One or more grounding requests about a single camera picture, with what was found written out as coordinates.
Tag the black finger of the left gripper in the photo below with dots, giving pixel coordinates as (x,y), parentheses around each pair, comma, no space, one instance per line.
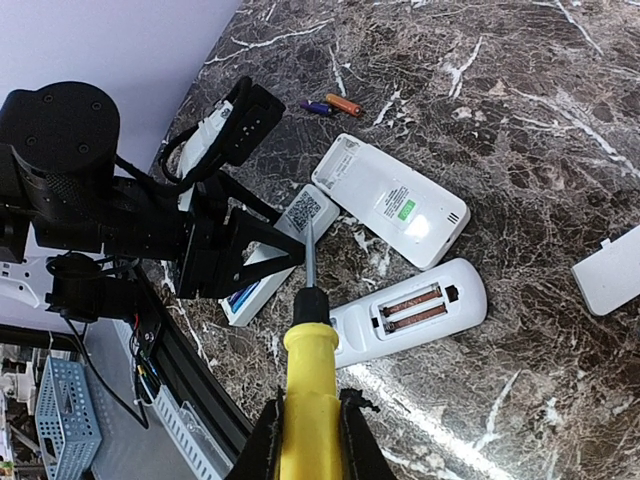
(258,250)

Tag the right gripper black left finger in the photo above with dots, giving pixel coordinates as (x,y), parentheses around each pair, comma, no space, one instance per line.
(259,459)

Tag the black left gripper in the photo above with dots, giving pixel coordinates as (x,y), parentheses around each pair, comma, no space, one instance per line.
(58,182)

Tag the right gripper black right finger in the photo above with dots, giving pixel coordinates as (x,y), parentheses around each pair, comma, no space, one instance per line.
(361,455)

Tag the yellow handled screwdriver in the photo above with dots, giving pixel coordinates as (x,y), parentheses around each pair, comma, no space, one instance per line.
(311,445)

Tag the purple AAA battery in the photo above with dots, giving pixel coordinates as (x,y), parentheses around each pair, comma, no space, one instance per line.
(317,108)

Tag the orange AAA battery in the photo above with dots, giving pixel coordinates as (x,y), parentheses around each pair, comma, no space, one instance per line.
(344,105)

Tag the wide white remote control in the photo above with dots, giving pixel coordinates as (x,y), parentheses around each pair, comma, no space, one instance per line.
(414,215)

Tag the white remote with battery bay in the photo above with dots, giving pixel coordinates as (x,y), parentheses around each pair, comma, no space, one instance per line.
(432,305)

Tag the white wide remote battery cover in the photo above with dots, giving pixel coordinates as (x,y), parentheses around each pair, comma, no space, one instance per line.
(609,278)

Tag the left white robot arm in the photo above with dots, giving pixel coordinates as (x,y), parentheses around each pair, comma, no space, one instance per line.
(84,283)

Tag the blue batteries in slim remote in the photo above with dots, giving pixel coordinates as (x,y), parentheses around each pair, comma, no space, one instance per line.
(239,298)

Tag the blue perforated plastic basket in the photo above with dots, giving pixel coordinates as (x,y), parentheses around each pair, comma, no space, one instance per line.
(66,423)

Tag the white slotted cable duct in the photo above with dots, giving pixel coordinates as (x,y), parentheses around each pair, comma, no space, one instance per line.
(204,456)

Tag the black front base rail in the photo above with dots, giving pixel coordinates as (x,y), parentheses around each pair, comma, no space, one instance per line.
(185,374)

